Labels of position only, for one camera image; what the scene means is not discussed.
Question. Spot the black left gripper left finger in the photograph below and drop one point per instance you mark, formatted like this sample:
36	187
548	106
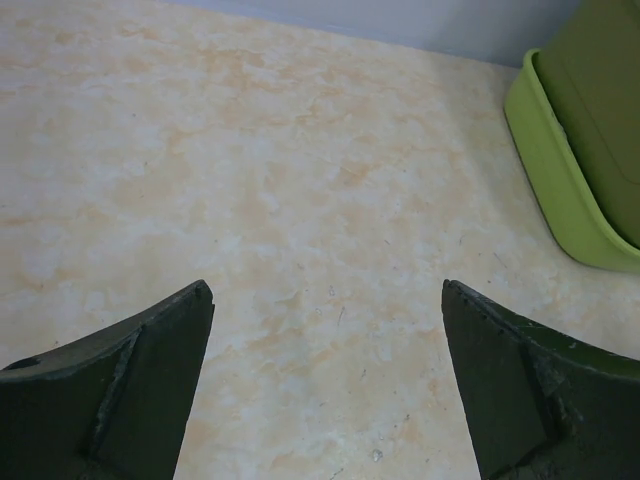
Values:
113	404

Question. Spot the green plastic tub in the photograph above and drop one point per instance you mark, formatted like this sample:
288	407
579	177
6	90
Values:
573	112

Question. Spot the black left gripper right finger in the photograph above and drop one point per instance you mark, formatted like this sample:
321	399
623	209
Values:
539	404

